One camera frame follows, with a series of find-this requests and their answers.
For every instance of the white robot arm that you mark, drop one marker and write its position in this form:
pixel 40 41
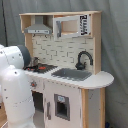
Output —
pixel 15 88

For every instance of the right red stove knob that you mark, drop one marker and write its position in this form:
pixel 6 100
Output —
pixel 33 84

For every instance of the grey range hood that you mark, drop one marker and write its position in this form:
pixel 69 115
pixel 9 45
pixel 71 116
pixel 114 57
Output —
pixel 37 26

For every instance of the black stovetop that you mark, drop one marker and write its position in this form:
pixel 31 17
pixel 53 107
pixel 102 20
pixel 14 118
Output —
pixel 40 68

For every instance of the grey ice dispenser panel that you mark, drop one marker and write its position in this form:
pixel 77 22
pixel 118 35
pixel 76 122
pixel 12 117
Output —
pixel 62 107

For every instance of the grey sink basin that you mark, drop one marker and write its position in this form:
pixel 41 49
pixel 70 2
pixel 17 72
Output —
pixel 72 74

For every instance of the black toy faucet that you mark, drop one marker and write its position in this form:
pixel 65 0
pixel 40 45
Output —
pixel 81 64

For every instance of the grey cabinet door handle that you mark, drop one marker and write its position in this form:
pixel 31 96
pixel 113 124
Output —
pixel 48 111

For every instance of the wooden toy kitchen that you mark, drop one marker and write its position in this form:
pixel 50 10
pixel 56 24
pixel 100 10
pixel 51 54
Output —
pixel 86 98

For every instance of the silver cooking pot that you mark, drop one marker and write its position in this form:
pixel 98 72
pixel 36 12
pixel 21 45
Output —
pixel 34 61

